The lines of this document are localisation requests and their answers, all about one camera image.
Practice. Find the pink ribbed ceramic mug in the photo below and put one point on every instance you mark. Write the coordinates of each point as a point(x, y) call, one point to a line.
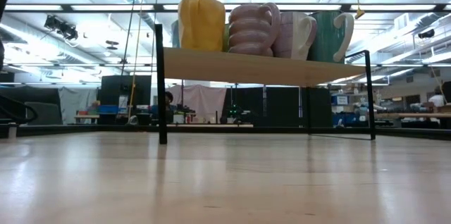
point(250, 30)

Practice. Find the yellow ceramic mug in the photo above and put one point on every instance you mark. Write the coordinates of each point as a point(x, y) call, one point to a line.
point(201, 23)

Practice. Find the purple and white striped mug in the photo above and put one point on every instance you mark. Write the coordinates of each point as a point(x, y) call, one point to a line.
point(292, 37)

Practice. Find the robot with green lights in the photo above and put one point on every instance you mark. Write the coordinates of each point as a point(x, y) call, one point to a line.
point(236, 113)

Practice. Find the pink hanging cloth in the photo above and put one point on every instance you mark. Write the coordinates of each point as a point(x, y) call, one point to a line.
point(201, 100)

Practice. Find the wooden shelf with black legs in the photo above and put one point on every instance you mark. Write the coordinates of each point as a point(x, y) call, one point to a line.
point(253, 67)

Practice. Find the person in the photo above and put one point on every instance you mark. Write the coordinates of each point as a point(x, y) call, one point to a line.
point(437, 99)
point(169, 100)

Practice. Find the black partition panels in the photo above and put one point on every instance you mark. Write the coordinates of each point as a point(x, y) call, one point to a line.
point(282, 106)

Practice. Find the light green ceramic mug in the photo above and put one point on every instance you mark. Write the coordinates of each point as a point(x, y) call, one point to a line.
point(225, 39)

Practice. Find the blue ceramic mug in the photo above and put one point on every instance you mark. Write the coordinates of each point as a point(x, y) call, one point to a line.
point(175, 34)

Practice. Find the blue and white sign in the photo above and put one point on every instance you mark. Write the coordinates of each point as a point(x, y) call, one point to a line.
point(340, 100)

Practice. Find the blue plastic bin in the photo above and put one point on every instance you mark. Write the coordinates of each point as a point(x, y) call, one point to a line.
point(107, 109)

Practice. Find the blue storage crates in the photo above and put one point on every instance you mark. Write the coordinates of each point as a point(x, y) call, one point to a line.
point(347, 120)

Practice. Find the black overhead rig beam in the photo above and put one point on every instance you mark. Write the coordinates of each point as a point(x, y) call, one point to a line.
point(105, 7)

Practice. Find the grey fabric cover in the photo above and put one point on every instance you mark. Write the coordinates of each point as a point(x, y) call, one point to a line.
point(75, 104)

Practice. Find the long wooden workbench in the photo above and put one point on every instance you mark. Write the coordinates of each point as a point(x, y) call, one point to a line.
point(415, 115)

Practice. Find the black table edge frame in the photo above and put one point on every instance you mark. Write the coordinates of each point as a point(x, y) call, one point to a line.
point(88, 129)

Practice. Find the black ceiling camera cluster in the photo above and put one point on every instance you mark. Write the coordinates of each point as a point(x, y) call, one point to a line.
point(61, 27)

